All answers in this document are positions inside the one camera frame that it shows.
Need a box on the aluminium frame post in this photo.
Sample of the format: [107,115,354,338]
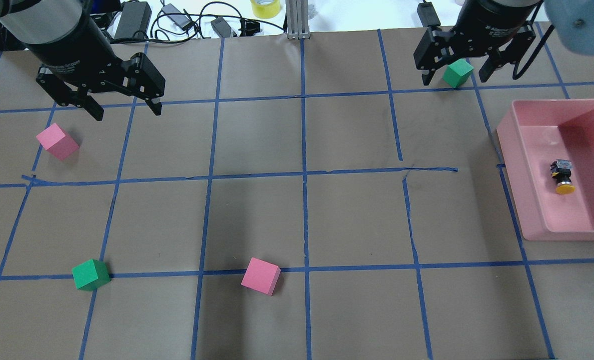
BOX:
[285,0,311,40]

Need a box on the yellow tape roll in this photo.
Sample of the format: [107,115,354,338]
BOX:
[250,0,281,19]

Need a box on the pink cube far side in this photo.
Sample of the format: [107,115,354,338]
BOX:
[240,257,281,296]

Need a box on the green cube near arm base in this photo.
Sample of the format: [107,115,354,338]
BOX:
[71,259,111,292]

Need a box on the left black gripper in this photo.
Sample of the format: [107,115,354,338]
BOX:
[0,0,166,122]

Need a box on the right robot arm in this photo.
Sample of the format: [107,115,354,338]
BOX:
[413,0,594,85]

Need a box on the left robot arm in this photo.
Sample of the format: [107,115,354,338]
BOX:
[0,0,166,121]

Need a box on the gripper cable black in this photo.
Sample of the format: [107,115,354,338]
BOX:
[512,20,557,81]

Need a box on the pink cube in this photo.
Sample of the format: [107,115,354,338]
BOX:
[35,123,80,161]
[240,257,281,296]

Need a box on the yellow push button switch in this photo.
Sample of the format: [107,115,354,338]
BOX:
[550,159,576,195]

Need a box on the green cube near bin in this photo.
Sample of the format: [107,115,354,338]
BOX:
[442,58,474,89]

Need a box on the pink cube near centre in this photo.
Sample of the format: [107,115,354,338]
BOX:
[35,123,80,161]

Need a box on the black power adapter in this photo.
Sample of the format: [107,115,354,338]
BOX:
[113,0,151,41]

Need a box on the pink plastic bin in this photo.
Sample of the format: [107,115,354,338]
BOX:
[497,99,594,241]

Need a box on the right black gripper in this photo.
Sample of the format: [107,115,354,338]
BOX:
[414,0,536,85]

